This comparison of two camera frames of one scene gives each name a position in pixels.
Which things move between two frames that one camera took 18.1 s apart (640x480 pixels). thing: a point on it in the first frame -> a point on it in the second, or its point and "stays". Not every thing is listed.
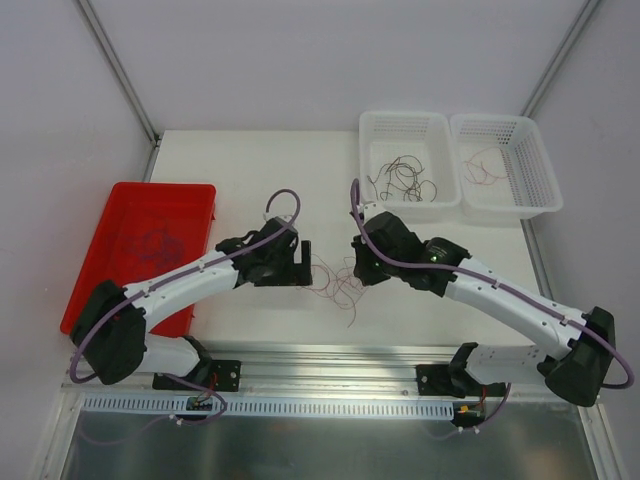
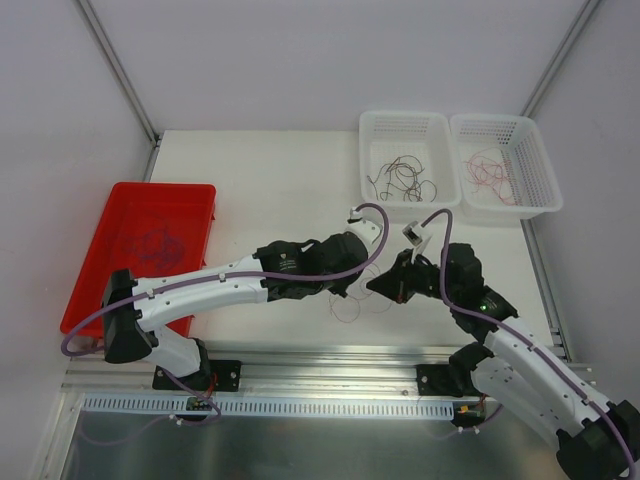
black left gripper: x=293 y=279 -> x=347 y=265
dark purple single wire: x=159 y=246 stays
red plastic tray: x=152 y=230 stays
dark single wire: x=402 y=173 stays
